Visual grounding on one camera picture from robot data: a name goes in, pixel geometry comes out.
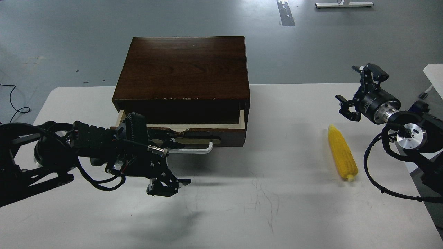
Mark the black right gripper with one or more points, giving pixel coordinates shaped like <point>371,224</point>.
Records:
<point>370,100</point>

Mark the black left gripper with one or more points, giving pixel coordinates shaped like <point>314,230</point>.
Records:
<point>134,155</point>

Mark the wooden drawer with white handle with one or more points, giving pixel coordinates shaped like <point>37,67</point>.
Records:
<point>199,138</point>

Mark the yellow corn cob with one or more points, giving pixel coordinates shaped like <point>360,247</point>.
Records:
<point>343,158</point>

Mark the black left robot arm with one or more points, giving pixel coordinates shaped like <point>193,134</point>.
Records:
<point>35,159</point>

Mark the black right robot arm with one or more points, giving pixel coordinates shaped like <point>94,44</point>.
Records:
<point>418,131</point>

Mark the dark wooden drawer cabinet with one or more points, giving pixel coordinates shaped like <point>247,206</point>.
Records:
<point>185,79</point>

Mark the white furniture with caster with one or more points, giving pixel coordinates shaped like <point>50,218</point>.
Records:
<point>434,72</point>

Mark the white table leg base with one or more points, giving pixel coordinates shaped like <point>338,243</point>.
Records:
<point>344,4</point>

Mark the dark floor tape strip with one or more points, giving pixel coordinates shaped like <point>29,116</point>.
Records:
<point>285,13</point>

